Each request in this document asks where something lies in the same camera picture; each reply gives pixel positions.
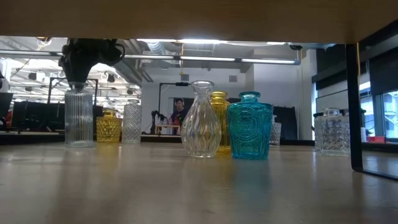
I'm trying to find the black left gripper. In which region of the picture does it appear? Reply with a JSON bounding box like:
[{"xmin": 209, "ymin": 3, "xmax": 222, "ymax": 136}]
[{"xmin": 58, "ymin": 37, "xmax": 126, "ymax": 84}]

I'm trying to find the clear ribbed cylinder vase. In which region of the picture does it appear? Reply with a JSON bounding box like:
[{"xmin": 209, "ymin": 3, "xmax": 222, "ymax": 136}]
[{"xmin": 63, "ymin": 81, "xmax": 95, "ymax": 148}]

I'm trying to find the squat yellow diamond-cut vase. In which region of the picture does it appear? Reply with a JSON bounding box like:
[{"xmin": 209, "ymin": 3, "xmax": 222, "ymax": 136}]
[{"xmin": 96, "ymin": 109, "xmax": 123, "ymax": 144}]

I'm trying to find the tall clear diamond-cut vase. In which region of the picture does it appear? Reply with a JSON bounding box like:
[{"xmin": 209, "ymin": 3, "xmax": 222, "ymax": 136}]
[{"xmin": 121, "ymin": 100, "xmax": 143, "ymax": 144}]

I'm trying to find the clear swirl bulb vase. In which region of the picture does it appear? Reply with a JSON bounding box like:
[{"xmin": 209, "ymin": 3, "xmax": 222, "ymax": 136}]
[{"xmin": 180, "ymin": 80, "xmax": 223, "ymax": 158}]

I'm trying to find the tall slim yellow vase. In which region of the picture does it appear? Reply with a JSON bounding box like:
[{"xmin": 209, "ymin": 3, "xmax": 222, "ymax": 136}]
[{"xmin": 210, "ymin": 91, "xmax": 233, "ymax": 155}]

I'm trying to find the teal embossed medallion vase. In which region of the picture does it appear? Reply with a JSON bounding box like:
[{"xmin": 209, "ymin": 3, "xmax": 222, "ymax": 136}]
[{"xmin": 226, "ymin": 91, "xmax": 274, "ymax": 161}]

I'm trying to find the clear square hobnail vase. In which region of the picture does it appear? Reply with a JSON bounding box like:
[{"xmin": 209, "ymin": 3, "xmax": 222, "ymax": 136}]
[{"xmin": 313, "ymin": 107, "xmax": 351, "ymax": 157}]

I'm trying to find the black partition row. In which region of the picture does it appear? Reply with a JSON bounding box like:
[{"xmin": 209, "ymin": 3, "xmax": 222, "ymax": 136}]
[{"xmin": 11, "ymin": 101, "xmax": 104, "ymax": 133}]

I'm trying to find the black monitor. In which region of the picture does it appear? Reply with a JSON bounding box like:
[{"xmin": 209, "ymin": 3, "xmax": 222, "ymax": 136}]
[{"xmin": 0, "ymin": 92, "xmax": 14, "ymax": 119}]

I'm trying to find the background wooden table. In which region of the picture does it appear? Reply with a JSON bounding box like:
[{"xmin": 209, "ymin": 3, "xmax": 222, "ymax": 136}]
[{"xmin": 154, "ymin": 124, "xmax": 182, "ymax": 136}]

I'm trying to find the person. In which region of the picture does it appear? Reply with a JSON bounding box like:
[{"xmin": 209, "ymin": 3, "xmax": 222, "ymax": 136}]
[{"xmin": 169, "ymin": 97, "xmax": 188, "ymax": 136}]

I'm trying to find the bright ceiling panel light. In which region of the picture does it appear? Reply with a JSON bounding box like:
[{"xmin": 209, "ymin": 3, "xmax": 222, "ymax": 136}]
[{"xmin": 136, "ymin": 38, "xmax": 287, "ymax": 46}]

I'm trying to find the long ceiling light tube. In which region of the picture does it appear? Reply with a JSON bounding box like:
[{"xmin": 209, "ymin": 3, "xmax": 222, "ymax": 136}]
[{"xmin": 0, "ymin": 49, "xmax": 302, "ymax": 65}]

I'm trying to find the clear round glass vase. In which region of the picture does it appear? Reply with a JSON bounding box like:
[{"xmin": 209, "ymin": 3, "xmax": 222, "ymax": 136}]
[{"xmin": 269, "ymin": 114, "xmax": 282, "ymax": 146}]

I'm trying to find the black board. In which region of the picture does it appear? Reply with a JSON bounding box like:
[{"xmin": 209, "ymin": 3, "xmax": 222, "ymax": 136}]
[{"xmin": 272, "ymin": 105, "xmax": 299, "ymax": 141}]

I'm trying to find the grey air duct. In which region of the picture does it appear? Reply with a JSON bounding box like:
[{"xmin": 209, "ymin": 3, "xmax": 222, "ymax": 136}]
[{"xmin": 146, "ymin": 41, "xmax": 170, "ymax": 57}]

